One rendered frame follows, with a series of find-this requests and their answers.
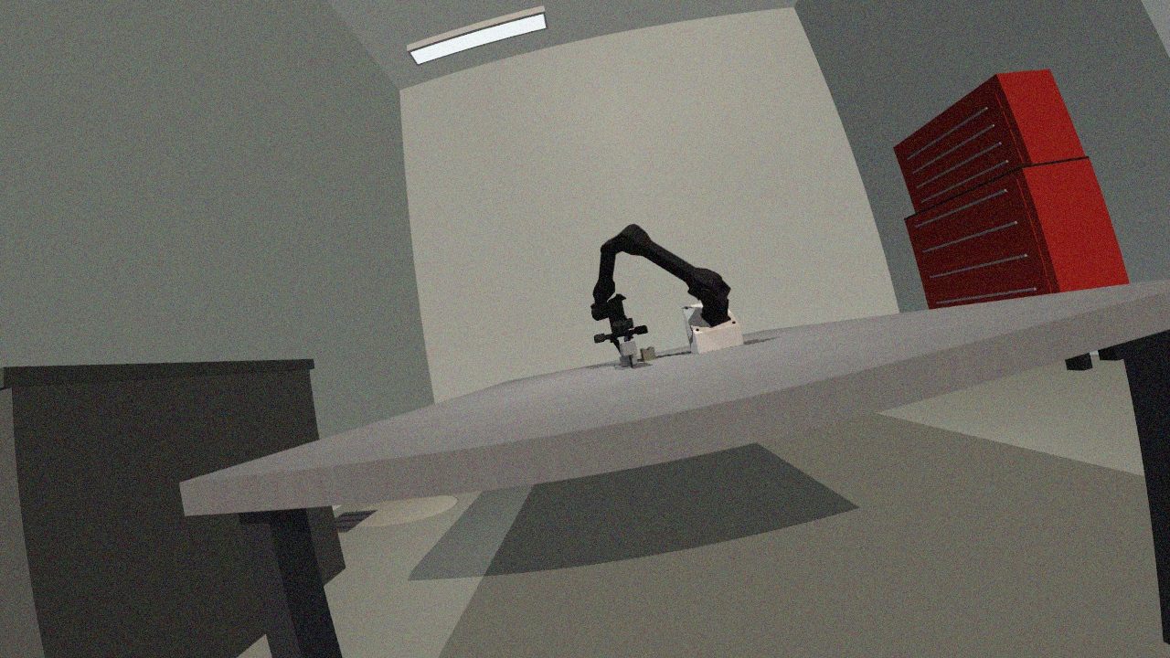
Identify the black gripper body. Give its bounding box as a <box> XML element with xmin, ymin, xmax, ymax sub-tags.
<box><xmin>594</xmin><ymin>313</ymin><xmax>648</xmax><ymax>343</ymax></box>

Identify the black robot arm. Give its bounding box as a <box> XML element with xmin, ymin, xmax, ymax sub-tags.
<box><xmin>590</xmin><ymin>224</ymin><xmax>731</xmax><ymax>335</ymax></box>

